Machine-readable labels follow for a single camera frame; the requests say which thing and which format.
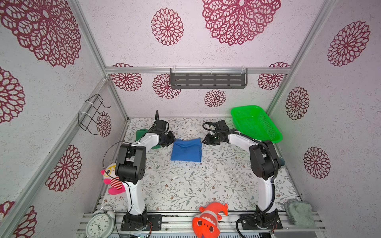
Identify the blue tank top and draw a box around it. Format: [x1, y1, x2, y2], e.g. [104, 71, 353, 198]
[171, 138, 202, 163]

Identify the green tank top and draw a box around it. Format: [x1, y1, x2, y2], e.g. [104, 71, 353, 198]
[136, 129, 161, 149]

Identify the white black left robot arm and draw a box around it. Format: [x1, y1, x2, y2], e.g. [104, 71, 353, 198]
[115, 131, 175, 231]

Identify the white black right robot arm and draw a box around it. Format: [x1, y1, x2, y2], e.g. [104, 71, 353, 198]
[202, 131, 282, 226]

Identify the bright green plastic basket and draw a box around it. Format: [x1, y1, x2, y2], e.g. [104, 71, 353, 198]
[231, 105, 283, 143]

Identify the pink striped plush toy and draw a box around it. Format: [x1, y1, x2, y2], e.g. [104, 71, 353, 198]
[101, 163, 126, 195]

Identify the teal green cup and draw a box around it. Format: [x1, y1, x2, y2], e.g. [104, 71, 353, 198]
[278, 157, 285, 167]

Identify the red fish plush toy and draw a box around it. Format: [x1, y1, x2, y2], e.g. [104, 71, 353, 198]
[192, 202, 228, 238]

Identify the white alarm clock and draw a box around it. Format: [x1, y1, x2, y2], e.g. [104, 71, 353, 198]
[85, 210, 116, 238]

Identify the light green folded cloth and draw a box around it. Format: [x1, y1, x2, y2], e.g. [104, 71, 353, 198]
[284, 199, 315, 228]

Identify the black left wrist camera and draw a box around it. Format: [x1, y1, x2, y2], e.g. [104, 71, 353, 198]
[153, 120, 169, 134]

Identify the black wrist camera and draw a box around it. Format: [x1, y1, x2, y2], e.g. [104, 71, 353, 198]
[153, 120, 169, 134]
[214, 120, 229, 132]

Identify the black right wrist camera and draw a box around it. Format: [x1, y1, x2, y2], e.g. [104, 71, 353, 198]
[214, 120, 229, 132]

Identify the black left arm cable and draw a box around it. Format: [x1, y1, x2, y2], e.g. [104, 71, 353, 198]
[102, 109, 163, 238]

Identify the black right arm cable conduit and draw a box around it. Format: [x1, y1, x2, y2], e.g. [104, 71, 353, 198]
[202, 121, 279, 238]

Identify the dark grey wall shelf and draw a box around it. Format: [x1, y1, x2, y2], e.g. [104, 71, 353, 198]
[170, 69, 248, 89]

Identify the black wire wall rack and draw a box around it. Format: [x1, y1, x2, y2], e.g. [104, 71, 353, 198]
[77, 94, 111, 135]

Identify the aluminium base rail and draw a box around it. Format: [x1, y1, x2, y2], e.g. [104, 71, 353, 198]
[75, 210, 328, 238]

